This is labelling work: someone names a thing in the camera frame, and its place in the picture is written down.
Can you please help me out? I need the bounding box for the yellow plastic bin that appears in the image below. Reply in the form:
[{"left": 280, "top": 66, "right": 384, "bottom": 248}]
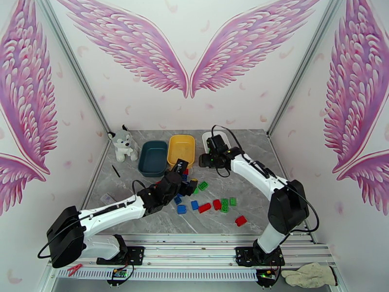
[{"left": 167, "top": 134, "right": 196, "bottom": 169}]

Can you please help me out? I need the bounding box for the white slotted cable duct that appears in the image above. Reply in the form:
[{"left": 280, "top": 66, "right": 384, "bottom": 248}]
[{"left": 57, "top": 267, "right": 259, "bottom": 282}]

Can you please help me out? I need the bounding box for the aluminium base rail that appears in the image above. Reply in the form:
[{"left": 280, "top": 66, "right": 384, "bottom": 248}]
[{"left": 47, "top": 234, "right": 338, "bottom": 281}]

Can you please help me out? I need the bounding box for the white plastic bin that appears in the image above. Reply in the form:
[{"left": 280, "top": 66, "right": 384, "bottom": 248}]
[{"left": 202, "top": 131, "right": 233, "bottom": 155}]

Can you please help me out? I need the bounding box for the teal plastic bin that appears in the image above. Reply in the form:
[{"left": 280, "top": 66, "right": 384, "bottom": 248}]
[{"left": 137, "top": 140, "right": 169, "bottom": 178}]

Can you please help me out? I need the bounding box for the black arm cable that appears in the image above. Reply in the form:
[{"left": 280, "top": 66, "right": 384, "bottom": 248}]
[
  {"left": 211, "top": 125, "right": 320, "bottom": 234},
  {"left": 37, "top": 179, "right": 153, "bottom": 259}
]

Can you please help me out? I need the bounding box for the aluminium frame post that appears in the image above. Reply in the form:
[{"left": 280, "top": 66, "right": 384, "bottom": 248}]
[
  {"left": 35, "top": 0, "right": 112, "bottom": 134},
  {"left": 266, "top": 0, "right": 347, "bottom": 137}
]

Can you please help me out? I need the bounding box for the white work glove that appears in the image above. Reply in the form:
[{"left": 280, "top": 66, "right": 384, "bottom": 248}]
[{"left": 281, "top": 262, "right": 339, "bottom": 289}]

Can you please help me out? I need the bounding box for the small circuit board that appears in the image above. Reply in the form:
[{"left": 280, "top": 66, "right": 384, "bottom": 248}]
[
  {"left": 256, "top": 269, "right": 280, "bottom": 284},
  {"left": 106, "top": 268, "right": 134, "bottom": 286}
]

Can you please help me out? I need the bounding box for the grey white husky plush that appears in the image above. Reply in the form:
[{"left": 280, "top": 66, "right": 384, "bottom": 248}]
[{"left": 107, "top": 124, "right": 140, "bottom": 163}]

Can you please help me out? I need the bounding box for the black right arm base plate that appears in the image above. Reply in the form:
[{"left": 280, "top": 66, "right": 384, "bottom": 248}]
[{"left": 235, "top": 246, "right": 285, "bottom": 268}]

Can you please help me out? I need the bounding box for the clear plastic card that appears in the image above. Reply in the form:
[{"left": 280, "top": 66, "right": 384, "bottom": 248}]
[{"left": 100, "top": 193, "right": 118, "bottom": 207}]

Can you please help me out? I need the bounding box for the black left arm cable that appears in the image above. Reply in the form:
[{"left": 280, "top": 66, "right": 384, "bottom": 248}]
[{"left": 37, "top": 179, "right": 153, "bottom": 259}]

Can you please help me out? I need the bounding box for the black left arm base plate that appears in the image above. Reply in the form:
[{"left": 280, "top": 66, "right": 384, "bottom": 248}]
[{"left": 96, "top": 246, "right": 145, "bottom": 266}]

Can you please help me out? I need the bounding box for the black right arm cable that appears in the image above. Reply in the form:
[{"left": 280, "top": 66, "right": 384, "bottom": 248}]
[{"left": 211, "top": 125, "right": 320, "bottom": 234}]

